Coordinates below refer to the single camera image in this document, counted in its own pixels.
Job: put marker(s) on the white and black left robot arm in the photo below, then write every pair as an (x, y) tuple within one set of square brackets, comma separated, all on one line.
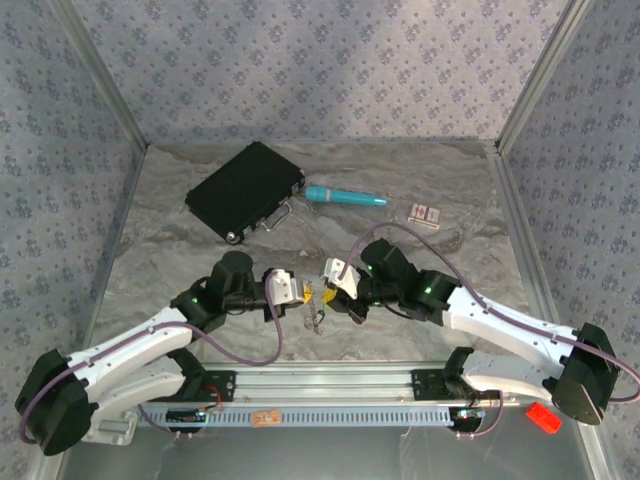
[(130, 340)]

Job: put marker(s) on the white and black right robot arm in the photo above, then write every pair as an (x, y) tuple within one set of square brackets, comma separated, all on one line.
[(510, 325)]

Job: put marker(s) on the small red white card box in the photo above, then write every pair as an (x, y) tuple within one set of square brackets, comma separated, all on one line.
[(425, 215)]

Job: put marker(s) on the black hard case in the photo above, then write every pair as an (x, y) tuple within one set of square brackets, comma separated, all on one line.
[(245, 190)]

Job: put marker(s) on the teal pen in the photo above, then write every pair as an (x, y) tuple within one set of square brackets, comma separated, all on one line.
[(345, 196)]

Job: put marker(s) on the small circuit board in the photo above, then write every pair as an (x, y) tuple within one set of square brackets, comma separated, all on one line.
[(468, 415), (187, 415)]

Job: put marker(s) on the red plastic block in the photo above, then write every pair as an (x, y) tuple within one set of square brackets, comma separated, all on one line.
[(542, 420)]

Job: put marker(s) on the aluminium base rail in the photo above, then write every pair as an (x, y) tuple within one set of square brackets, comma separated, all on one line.
[(325, 382)]

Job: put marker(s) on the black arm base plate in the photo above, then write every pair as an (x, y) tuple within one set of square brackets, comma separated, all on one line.
[(220, 386), (430, 385)]

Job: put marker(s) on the aluminium frame side rail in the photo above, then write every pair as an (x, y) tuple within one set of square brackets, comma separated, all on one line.
[(522, 225), (108, 260)]

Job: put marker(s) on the aluminium end bracket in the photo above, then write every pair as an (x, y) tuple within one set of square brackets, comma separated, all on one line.
[(112, 429)]

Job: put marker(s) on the aluminium frame post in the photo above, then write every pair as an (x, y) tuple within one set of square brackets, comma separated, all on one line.
[(542, 75)]

